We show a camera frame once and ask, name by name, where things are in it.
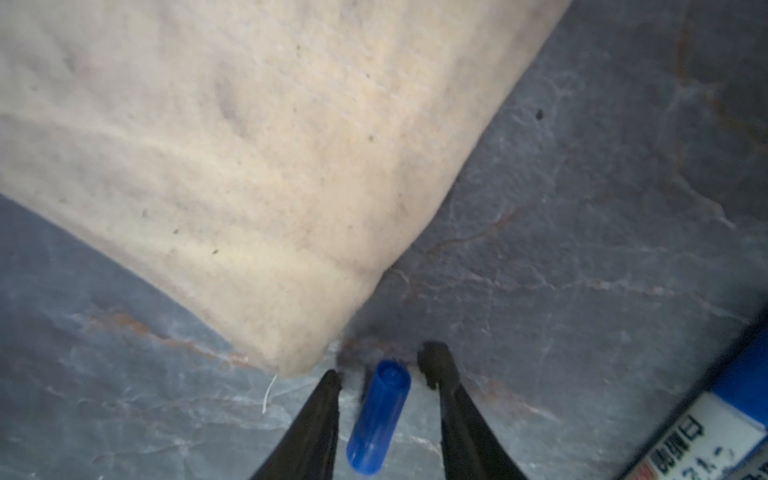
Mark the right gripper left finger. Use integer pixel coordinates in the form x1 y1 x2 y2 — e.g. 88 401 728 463
251 369 342 480

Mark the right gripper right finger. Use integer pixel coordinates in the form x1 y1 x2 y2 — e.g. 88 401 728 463
417 341 526 480

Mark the blue pen cap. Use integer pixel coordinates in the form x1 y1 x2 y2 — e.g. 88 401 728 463
346 360 411 476

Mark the cream fabric glove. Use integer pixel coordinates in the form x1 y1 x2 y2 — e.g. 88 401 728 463
1 1 567 376

